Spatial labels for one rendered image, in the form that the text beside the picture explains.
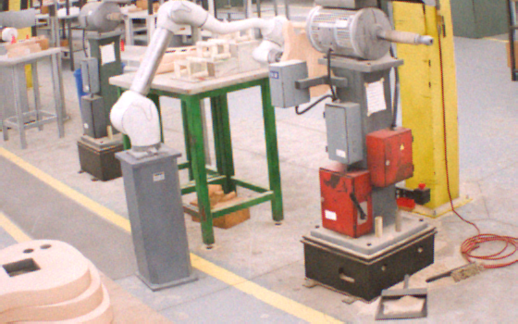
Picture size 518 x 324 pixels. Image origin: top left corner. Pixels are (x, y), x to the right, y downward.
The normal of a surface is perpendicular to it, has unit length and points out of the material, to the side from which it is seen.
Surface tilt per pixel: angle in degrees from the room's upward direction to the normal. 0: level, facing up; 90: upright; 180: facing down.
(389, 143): 90
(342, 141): 90
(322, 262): 90
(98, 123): 90
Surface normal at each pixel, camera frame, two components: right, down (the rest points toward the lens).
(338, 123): -0.80, 0.23
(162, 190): 0.49, 0.19
